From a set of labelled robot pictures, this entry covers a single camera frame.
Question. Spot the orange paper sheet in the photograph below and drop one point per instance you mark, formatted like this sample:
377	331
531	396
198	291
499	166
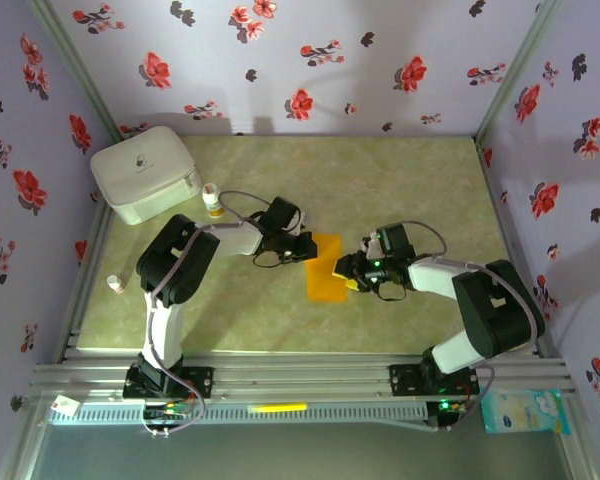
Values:
325	285

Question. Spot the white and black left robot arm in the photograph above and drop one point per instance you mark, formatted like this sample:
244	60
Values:
235	240

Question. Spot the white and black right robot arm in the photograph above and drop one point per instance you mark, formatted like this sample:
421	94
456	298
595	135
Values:
430	280

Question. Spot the white pill bottle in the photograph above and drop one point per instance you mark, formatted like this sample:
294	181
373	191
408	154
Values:
213	200

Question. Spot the yellow marker pen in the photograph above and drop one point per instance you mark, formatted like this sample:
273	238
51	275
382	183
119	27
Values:
277	407

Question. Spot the white zip pouch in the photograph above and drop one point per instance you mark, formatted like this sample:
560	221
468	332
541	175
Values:
140	175

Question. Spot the small white vial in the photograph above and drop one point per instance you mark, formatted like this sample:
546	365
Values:
115	283

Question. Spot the blue wet wipes packet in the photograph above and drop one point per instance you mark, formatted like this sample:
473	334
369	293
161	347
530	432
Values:
525	412

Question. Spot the white tag with red mark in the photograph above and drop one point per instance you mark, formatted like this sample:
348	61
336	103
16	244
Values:
65	404

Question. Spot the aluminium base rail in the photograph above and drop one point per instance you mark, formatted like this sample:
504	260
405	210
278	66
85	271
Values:
300	375

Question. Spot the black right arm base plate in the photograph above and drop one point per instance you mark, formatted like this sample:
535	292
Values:
405	380

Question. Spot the aluminium side rail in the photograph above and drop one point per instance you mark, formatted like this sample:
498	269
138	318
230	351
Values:
502	200
80	300

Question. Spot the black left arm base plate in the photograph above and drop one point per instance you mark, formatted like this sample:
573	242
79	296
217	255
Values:
200	380

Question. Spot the aluminium frame post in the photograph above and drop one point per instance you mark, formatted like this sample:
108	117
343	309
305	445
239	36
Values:
517	70
77	70

